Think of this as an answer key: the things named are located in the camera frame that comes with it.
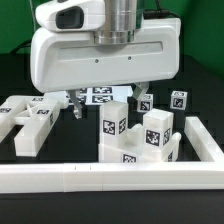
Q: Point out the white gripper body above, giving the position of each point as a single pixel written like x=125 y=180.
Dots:
x=91 y=43

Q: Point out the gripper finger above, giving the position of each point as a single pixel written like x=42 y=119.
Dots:
x=78 y=108
x=140 y=90

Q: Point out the white chair back part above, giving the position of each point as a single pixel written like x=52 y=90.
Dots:
x=36 y=114

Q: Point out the white L-shaped obstacle fence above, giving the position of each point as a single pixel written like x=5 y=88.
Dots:
x=207 y=173

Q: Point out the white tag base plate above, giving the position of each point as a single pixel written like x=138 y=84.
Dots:
x=93 y=95

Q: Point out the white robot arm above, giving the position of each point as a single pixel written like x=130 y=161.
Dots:
x=93 y=43

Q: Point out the white chair seat part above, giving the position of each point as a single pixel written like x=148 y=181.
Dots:
x=133 y=151

